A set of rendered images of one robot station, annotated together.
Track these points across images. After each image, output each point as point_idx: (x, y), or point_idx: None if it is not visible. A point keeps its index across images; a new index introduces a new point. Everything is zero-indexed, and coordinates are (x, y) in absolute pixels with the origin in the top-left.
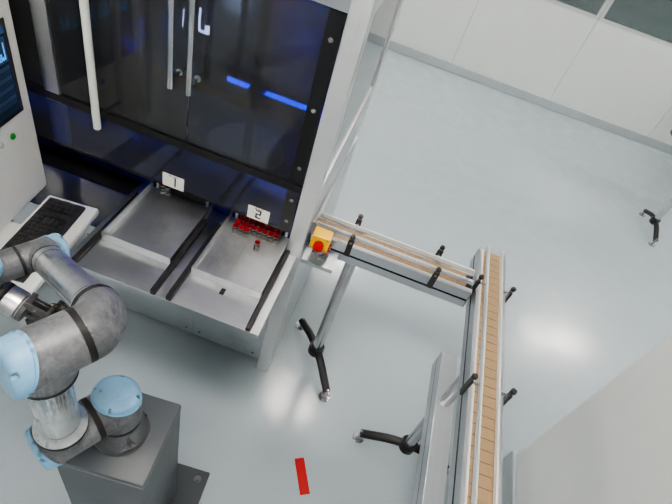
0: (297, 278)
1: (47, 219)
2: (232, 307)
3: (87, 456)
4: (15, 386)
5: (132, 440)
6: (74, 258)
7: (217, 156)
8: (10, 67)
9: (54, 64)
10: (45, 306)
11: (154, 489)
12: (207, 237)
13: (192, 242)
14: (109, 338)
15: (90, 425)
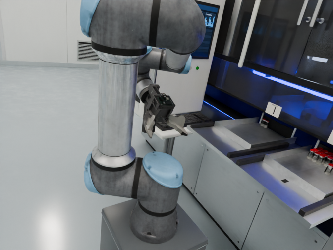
0: None
1: (192, 116)
2: (290, 193)
3: (120, 221)
4: None
5: (153, 227)
6: (193, 124)
7: (316, 84)
8: (212, 31)
9: (232, 37)
10: (158, 92)
11: None
12: None
13: (271, 148)
14: (175, 5)
15: (131, 170)
